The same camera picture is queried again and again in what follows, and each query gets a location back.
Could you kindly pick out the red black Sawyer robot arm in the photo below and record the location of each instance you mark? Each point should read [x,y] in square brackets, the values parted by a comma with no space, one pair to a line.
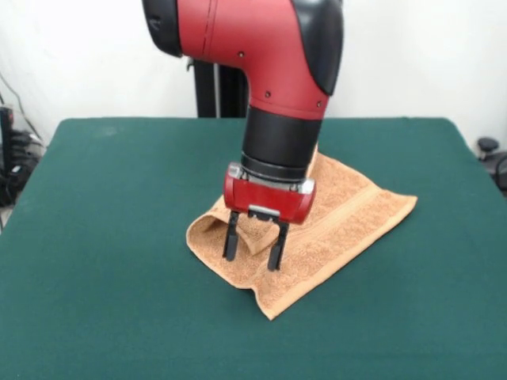
[261,59]

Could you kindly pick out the tan terry towel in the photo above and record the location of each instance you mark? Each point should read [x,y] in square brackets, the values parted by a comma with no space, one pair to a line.
[344,225]

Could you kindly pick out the dark green table cloth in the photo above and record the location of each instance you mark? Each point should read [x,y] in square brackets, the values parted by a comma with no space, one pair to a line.
[119,277]

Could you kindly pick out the black electronics box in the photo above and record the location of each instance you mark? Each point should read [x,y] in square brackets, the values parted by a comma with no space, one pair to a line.
[6,130]

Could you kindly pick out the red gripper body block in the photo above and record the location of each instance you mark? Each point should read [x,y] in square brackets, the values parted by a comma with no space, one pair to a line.
[269,200]

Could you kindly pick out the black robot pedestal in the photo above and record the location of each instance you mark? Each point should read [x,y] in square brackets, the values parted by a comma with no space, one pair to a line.
[206,95]

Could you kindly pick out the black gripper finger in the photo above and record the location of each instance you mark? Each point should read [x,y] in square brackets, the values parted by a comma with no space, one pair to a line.
[277,249]
[231,241]

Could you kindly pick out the black office chair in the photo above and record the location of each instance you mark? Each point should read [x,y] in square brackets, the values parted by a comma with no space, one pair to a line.
[495,158]

